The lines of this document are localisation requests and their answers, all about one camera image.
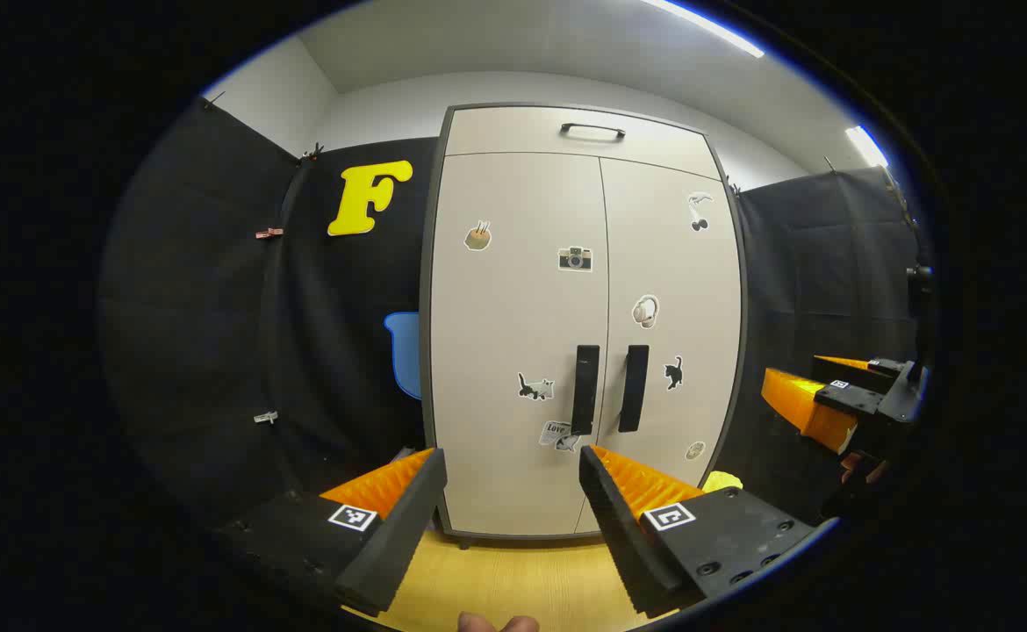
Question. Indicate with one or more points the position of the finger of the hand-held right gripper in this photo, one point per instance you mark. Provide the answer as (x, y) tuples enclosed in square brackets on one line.
[(847, 363), (807, 411)]

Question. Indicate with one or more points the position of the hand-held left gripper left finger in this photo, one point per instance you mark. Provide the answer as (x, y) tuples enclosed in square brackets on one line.
[(399, 535)]

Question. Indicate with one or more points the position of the cabinet door with headphone sticker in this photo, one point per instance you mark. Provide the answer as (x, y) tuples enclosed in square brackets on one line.
[(680, 281)]

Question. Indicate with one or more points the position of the yellow round object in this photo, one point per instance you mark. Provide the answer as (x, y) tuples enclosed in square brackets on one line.
[(724, 481)]

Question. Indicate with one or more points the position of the white clip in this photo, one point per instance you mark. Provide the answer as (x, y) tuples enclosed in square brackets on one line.
[(265, 417)]

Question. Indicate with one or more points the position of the black clip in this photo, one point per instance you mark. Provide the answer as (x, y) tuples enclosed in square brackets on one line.
[(214, 100), (312, 154)]

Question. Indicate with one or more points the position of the grey double-door shoe cabinet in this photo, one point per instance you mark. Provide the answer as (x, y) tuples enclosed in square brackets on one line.
[(426, 369)]

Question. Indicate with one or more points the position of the red clip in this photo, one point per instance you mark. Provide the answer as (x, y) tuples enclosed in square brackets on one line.
[(269, 233)]

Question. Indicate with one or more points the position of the short ceiling light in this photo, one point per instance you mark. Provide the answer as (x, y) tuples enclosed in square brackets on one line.
[(866, 146)]

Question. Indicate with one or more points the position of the cabinet door with camera sticker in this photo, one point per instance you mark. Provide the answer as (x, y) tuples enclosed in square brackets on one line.
[(513, 307)]

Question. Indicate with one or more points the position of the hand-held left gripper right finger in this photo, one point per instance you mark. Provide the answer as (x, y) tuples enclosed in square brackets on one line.
[(623, 544)]

